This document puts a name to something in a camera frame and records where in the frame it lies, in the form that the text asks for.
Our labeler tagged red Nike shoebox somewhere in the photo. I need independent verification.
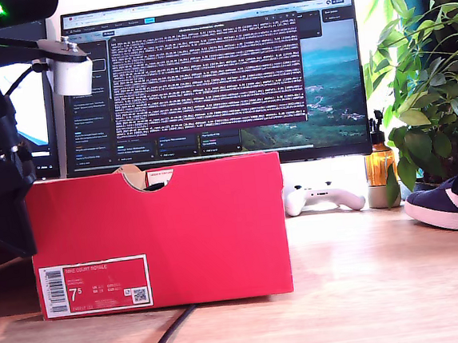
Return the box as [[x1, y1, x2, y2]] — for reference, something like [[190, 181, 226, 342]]
[[0, 150, 297, 325]]

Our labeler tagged small black computer monitor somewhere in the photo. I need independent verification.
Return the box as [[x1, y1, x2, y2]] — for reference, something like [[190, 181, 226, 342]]
[[0, 18, 62, 185]]

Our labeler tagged wide black Huawei monitor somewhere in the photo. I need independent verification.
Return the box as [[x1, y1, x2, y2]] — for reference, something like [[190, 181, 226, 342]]
[[51, 0, 374, 182]]

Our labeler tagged white game controller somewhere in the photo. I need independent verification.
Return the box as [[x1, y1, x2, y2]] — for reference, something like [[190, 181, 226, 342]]
[[282, 177, 368, 219]]

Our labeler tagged small white pot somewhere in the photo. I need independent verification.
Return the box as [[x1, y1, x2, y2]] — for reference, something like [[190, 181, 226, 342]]
[[366, 182, 404, 211]]

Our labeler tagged amber pump bottle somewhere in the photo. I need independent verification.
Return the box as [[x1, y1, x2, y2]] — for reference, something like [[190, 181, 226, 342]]
[[361, 108, 400, 188]]

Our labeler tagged dark rectangular planter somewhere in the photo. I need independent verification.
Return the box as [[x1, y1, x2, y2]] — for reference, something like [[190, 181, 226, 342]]
[[412, 175, 458, 194]]

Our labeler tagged green leafy houseplant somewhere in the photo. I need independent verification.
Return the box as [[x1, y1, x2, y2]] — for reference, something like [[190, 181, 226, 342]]
[[357, 0, 458, 210]]

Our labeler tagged thin black camera cable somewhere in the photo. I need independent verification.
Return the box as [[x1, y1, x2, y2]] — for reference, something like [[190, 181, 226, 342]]
[[2, 58, 49, 98]]

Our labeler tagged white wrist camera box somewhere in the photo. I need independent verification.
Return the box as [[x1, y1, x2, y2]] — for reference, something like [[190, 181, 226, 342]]
[[0, 29, 97, 103]]

